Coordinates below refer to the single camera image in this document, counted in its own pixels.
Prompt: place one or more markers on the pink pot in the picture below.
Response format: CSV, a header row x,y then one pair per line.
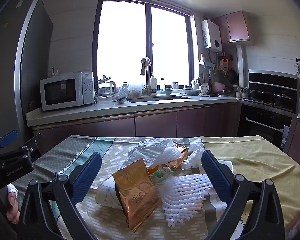
x,y
218,88

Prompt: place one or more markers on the black range hood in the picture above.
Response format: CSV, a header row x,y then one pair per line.
x,y
272,78

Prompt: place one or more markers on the metal kitchen faucet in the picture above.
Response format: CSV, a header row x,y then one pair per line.
x,y
148,80

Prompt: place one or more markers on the grey refrigerator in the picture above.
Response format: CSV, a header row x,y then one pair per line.
x,y
32,67

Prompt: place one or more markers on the patterned tablecloth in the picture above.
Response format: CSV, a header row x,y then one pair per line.
x,y
252,160

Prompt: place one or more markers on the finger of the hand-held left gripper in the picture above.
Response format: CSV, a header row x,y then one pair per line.
x,y
31,145
7,137

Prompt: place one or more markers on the white water heater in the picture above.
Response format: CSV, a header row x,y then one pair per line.
x,y
211,35

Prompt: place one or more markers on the clear bottle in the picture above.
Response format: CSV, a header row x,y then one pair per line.
x,y
162,85

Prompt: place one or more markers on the white paper cup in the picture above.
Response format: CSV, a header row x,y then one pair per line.
x,y
107,195

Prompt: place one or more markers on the kitchen sink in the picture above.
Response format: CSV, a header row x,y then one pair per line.
x,y
157,99

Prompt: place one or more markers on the white mug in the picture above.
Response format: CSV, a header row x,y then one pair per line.
x,y
175,85

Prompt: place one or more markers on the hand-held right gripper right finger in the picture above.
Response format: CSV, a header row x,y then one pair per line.
x,y
215,177

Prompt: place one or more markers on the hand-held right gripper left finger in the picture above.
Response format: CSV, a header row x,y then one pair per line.
x,y
87,177

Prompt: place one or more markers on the white foam fruit net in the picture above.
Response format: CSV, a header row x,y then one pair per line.
x,y
185,195

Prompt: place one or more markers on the black frying pan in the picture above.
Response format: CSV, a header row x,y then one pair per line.
x,y
232,77

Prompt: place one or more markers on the grey bowl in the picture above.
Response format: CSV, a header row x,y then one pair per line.
x,y
191,92

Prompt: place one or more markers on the pink wall cabinet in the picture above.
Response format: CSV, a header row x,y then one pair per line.
x,y
233,27

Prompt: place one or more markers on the blue and white bowl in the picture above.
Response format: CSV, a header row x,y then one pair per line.
x,y
121,100

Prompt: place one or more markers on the black built-in oven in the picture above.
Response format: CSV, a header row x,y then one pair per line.
x,y
262,127

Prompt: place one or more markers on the large green snack wrapper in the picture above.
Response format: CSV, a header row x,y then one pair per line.
x,y
162,175

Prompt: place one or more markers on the white soap bottle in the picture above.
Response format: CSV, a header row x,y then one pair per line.
x,y
154,85

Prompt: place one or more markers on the white microwave oven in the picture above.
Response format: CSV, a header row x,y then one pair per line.
x,y
62,91

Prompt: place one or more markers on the copper foil snack bag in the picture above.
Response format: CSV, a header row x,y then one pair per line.
x,y
136,192
180,156

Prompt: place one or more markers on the kitchen window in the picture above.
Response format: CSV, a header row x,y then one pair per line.
x,y
122,42

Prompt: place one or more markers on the white deer ornament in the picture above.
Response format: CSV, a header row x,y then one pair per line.
x,y
54,71

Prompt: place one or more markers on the white plastic bag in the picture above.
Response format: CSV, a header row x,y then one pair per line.
x,y
152,150

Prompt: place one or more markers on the hanging metal strainer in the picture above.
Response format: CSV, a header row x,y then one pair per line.
x,y
222,73

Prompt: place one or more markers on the white tissue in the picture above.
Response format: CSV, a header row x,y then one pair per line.
x,y
193,157

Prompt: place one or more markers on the clear plastic container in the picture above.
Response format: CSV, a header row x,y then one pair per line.
x,y
104,100

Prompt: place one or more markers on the white pipe column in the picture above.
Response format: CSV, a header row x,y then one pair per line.
x,y
242,65

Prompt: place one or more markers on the large orange peel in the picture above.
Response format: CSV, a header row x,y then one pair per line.
x,y
153,170

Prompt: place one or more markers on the electric kettle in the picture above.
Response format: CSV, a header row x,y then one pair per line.
x,y
106,86

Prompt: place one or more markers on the kitchen counter with cabinets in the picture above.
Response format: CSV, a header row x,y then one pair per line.
x,y
155,127

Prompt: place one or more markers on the white polka-dot utensil rest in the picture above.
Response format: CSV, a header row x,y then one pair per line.
x,y
205,88

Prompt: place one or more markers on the person's left hand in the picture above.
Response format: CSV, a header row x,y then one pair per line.
x,y
13,202

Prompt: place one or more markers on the cloth on faucet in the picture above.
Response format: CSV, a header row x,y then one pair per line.
x,y
147,62

